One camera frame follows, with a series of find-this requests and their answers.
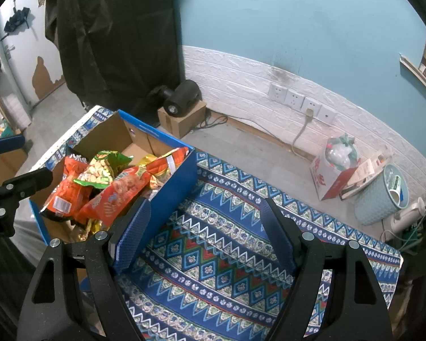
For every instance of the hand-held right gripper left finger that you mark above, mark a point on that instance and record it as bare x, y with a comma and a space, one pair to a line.
131, 234

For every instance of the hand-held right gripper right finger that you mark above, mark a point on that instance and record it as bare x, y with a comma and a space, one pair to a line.
282, 234

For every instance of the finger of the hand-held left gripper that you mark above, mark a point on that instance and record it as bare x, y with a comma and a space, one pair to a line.
28, 181
9, 144

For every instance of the glossy gold snack package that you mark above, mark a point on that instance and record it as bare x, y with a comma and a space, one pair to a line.
88, 229

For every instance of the large orange snack bag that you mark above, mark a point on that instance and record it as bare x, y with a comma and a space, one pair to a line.
117, 191

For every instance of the blue cardboard box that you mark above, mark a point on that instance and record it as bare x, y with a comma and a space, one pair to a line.
170, 188

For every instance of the green snack packet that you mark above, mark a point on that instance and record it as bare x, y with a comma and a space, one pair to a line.
103, 167

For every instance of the patterned blue blanket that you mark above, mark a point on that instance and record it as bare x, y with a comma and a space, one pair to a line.
216, 255

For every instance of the white red paper bag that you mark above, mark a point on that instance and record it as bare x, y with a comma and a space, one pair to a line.
323, 177

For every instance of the light blue waste bin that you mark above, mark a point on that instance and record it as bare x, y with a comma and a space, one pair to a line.
376, 202

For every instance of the flat white paper carton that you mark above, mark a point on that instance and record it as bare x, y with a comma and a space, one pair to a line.
367, 170

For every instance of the black folded umbrella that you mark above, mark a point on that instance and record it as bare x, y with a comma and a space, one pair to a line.
17, 19

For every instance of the small cardboard box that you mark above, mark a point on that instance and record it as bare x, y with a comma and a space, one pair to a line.
184, 120

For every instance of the white hair dryer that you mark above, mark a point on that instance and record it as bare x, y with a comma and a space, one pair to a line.
406, 216

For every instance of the dark hanging cloth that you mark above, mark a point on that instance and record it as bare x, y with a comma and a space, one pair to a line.
120, 35

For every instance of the white wall socket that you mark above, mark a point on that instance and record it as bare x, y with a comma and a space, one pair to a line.
328, 115
277, 91
294, 98
314, 104

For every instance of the white wall shelf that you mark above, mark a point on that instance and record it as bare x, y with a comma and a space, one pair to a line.
419, 74

